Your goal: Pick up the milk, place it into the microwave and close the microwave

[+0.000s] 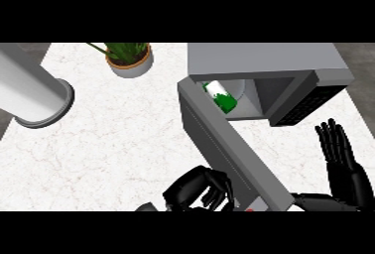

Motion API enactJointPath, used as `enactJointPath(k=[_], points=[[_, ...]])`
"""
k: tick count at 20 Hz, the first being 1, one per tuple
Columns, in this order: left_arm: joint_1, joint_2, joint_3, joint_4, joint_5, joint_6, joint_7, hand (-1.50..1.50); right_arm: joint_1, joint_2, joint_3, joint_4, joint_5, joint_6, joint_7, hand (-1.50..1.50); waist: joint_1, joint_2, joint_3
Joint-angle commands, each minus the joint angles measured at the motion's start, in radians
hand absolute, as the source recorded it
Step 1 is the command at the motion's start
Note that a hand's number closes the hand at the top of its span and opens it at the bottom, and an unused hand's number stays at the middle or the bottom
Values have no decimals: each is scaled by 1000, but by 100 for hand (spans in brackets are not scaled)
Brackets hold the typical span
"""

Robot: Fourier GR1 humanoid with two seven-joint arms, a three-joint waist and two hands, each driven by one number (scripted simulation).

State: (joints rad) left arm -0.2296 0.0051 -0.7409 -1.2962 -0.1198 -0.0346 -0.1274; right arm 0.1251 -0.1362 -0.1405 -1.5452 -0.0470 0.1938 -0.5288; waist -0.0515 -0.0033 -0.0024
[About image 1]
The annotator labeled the green leafy plant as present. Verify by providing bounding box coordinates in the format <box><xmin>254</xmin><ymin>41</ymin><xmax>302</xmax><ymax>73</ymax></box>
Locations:
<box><xmin>87</xmin><ymin>43</ymin><xmax>151</xmax><ymax>65</ymax></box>

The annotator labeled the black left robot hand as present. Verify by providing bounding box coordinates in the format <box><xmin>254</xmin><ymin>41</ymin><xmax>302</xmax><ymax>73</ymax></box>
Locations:
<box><xmin>161</xmin><ymin>165</ymin><xmax>237</xmax><ymax>212</ymax></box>

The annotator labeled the grey microwave door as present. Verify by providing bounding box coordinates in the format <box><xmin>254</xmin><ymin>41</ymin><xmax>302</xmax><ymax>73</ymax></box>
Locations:
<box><xmin>176</xmin><ymin>77</ymin><xmax>297</xmax><ymax>212</ymax></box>

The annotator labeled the large white cylinder grey base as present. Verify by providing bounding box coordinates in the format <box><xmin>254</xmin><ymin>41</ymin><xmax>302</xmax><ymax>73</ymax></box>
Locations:
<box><xmin>0</xmin><ymin>43</ymin><xmax>77</xmax><ymax>130</ymax></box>

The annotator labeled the pale round microwave turntable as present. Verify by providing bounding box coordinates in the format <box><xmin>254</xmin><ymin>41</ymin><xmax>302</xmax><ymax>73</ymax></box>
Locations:
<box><xmin>209</xmin><ymin>78</ymin><xmax>247</xmax><ymax>102</ymax></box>

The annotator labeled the grey round plant pot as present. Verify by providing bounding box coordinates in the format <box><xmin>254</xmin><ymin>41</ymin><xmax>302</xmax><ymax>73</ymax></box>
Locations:
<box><xmin>104</xmin><ymin>45</ymin><xmax>155</xmax><ymax>79</ymax></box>

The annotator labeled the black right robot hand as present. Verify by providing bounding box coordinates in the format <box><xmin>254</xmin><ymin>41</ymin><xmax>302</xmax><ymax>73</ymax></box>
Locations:
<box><xmin>290</xmin><ymin>117</ymin><xmax>375</xmax><ymax>212</ymax></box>

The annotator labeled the grey microwave body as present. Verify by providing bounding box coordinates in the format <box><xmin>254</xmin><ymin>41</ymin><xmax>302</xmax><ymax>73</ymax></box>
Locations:
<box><xmin>186</xmin><ymin>43</ymin><xmax>356</xmax><ymax>128</ymax></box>

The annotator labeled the white and green milk carton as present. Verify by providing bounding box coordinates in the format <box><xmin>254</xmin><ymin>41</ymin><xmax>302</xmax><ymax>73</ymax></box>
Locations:
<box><xmin>201</xmin><ymin>80</ymin><xmax>241</xmax><ymax>115</ymax></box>

